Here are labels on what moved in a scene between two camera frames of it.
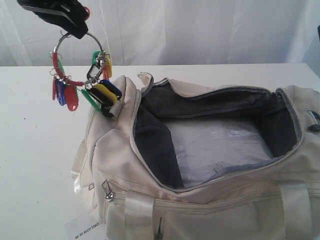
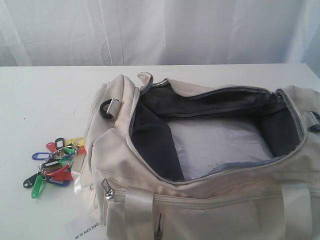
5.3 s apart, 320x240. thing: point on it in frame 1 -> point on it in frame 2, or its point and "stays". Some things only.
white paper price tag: [85, 227] stays
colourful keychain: [101, 93] -> [56, 168]
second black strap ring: [314, 127] stays
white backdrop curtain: [173, 32] stays
